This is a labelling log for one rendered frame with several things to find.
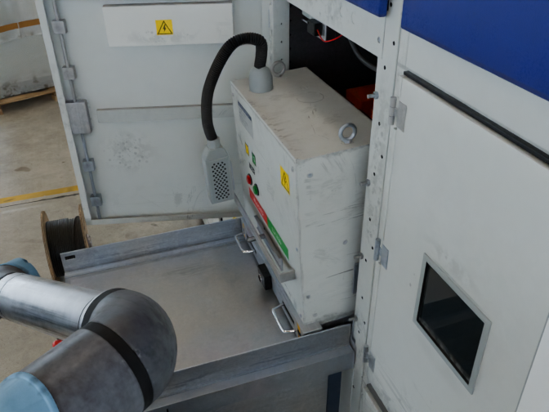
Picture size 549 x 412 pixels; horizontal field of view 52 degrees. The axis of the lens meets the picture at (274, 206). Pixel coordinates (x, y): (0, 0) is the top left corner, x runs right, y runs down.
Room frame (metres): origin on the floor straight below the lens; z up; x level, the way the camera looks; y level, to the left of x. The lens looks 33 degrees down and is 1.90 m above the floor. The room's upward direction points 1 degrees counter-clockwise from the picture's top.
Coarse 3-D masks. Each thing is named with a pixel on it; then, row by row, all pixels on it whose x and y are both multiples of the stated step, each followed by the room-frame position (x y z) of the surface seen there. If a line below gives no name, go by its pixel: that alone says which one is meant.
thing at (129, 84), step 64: (64, 0) 1.58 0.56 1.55; (128, 0) 1.60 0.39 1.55; (192, 0) 1.61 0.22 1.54; (256, 0) 1.62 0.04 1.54; (64, 64) 1.58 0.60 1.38; (128, 64) 1.59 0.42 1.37; (192, 64) 1.61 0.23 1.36; (128, 128) 1.59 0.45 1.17; (192, 128) 1.61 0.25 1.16; (128, 192) 1.59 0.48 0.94; (192, 192) 1.61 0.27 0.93
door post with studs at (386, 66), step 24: (384, 48) 1.00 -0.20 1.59; (384, 72) 0.99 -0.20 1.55; (384, 96) 0.98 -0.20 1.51; (384, 120) 0.97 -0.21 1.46; (384, 144) 0.96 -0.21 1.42; (360, 264) 1.02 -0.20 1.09; (360, 288) 1.00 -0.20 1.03; (360, 312) 0.99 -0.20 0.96; (360, 336) 0.98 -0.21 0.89; (360, 360) 0.97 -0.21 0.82
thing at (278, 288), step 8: (248, 232) 1.42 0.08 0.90; (256, 240) 1.37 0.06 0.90; (256, 248) 1.35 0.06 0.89; (256, 256) 1.36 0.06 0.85; (264, 256) 1.30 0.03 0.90; (272, 272) 1.22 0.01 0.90; (272, 280) 1.21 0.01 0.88; (272, 288) 1.22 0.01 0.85; (280, 288) 1.16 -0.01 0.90; (280, 296) 1.15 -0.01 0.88; (288, 304) 1.09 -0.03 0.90; (288, 312) 1.09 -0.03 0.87; (296, 312) 1.06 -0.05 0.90; (296, 320) 1.04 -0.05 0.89; (304, 328) 1.01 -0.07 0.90; (312, 328) 1.00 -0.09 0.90; (320, 328) 1.00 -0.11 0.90
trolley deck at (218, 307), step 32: (192, 256) 1.40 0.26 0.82; (224, 256) 1.39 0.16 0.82; (96, 288) 1.25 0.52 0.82; (128, 288) 1.25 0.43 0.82; (160, 288) 1.25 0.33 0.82; (192, 288) 1.25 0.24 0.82; (224, 288) 1.24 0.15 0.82; (256, 288) 1.24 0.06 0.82; (192, 320) 1.11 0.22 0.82; (224, 320) 1.11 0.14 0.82; (256, 320) 1.11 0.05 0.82; (288, 320) 1.11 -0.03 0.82; (192, 352) 1.00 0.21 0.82; (224, 352) 1.00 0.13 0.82; (352, 352) 0.99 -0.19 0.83; (224, 384) 0.90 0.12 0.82; (256, 384) 0.91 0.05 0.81; (288, 384) 0.93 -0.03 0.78
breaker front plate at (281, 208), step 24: (240, 96) 1.38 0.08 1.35; (240, 144) 1.44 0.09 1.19; (264, 144) 1.21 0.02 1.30; (240, 168) 1.47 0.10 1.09; (264, 168) 1.23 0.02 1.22; (288, 168) 1.05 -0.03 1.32; (264, 192) 1.25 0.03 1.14; (288, 216) 1.07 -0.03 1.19; (264, 240) 1.28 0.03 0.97; (288, 240) 1.08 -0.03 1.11; (288, 264) 1.10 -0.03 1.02; (288, 288) 1.11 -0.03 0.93
